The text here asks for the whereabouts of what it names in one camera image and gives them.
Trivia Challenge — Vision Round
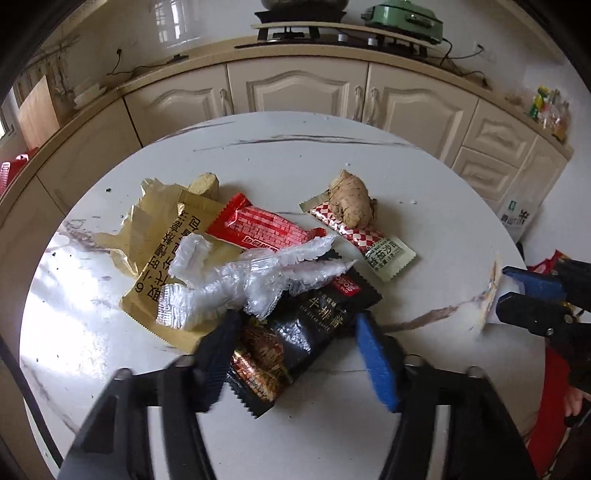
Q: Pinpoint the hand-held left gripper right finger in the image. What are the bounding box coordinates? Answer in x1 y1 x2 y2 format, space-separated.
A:
355 311 539 480

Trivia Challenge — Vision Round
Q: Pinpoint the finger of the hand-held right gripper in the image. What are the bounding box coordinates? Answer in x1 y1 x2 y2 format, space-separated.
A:
496 291 566 340
502 265 566 301

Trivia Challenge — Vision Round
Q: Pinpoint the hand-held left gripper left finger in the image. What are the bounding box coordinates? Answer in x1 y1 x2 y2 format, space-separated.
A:
58 311 245 480

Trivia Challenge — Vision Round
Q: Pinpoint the black sauce packet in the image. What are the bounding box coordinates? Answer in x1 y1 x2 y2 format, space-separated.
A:
226 268 384 418

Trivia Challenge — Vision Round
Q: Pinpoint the person's right hand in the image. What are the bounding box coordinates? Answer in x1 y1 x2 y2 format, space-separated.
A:
563 384 585 418

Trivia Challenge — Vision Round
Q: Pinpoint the white rice bag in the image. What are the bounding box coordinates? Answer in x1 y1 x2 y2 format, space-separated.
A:
496 185 539 241

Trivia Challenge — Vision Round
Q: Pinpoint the clear crumpled plastic wrapper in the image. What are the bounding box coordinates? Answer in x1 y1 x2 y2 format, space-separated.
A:
157 233 356 330

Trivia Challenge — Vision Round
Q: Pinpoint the red cloth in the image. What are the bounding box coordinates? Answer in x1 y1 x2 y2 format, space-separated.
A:
526 346 575 467

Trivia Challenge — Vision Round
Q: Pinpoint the red checkered white sauce packet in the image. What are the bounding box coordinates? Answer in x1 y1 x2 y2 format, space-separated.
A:
300 194 416 283

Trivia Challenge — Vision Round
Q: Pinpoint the large gold wrapper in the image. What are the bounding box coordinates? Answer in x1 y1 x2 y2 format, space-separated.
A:
95 178 245 356

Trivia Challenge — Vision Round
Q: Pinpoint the red snack wrapper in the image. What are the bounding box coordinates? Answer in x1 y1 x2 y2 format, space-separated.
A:
205 193 326 252

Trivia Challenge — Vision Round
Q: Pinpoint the ginger root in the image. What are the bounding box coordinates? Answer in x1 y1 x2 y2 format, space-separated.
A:
328 170 379 229

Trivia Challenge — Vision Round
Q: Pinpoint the cluster of condiment bottles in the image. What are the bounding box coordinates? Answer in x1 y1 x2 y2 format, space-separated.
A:
529 85 571 139

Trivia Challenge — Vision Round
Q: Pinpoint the round marble table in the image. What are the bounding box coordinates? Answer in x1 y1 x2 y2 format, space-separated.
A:
18 113 550 462

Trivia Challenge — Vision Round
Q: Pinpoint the red plastic dish basket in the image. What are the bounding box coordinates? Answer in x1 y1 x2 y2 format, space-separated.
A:
0 154 31 197

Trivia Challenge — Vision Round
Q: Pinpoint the green electric cooking pot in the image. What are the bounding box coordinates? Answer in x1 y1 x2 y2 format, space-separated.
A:
360 4 446 44

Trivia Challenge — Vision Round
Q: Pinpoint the stack of white bowls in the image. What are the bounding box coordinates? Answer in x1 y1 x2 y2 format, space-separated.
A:
74 83 105 109

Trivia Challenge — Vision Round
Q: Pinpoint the wooden cutting board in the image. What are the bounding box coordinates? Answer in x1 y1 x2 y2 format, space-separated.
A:
17 75 61 148

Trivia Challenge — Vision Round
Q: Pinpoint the beige kitchen countertop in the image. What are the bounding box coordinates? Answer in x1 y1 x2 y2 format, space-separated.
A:
0 41 573 204

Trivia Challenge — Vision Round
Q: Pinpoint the black glass gas hob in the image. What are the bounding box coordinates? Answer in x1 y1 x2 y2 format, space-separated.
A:
235 25 428 58

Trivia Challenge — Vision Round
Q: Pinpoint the black induction cooker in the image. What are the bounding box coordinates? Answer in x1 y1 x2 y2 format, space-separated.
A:
254 8 347 26

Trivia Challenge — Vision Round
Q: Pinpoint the steel wok with lid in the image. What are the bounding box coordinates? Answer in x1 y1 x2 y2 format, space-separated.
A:
261 0 349 11

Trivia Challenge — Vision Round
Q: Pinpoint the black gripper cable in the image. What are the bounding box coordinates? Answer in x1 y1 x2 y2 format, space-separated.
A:
0 342 63 467

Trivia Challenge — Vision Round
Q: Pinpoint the black pot power cable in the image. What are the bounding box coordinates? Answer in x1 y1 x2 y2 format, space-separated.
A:
438 39 490 88

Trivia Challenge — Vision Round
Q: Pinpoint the black power cord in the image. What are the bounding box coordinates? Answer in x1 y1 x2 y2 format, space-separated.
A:
108 46 190 78

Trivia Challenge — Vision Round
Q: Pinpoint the wall utensil rack with knives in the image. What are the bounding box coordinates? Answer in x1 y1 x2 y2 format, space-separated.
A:
32 37 84 100

